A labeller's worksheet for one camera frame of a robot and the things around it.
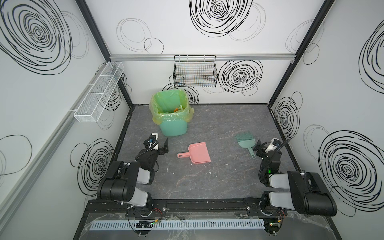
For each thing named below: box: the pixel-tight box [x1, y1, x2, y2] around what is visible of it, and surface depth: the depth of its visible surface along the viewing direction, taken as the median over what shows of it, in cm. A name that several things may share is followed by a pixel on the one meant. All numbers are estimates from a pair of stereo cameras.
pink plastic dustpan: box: [177, 141, 212, 164], surface depth 95 cm
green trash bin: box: [152, 89, 190, 137], surface depth 96 cm
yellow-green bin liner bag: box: [148, 89, 195, 125], surface depth 95 cm
